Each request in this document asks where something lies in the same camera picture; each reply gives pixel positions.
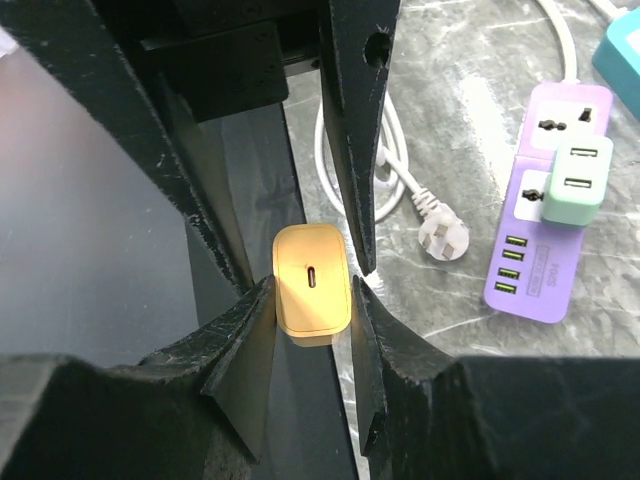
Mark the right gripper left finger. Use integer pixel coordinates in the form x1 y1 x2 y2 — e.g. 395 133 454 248
1 277 276 479

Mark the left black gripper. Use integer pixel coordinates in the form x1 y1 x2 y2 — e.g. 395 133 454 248
1 0 401 295

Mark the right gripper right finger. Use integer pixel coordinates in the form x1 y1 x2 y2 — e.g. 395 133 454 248
351 278 639 479

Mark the purple power strip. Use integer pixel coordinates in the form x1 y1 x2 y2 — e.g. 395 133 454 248
484 82 613 324

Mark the orange small charger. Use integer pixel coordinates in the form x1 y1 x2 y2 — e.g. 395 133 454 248
273 223 352 347

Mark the green small charger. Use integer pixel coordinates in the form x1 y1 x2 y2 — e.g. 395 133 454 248
542 135 613 227

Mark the teal power strip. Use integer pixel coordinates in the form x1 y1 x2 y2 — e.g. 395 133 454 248
590 0 639 120

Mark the white cord of purple strip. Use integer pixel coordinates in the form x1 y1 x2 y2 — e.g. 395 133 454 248
313 0 581 264

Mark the white cord of teal strip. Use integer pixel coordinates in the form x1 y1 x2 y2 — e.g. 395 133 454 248
582 0 624 24

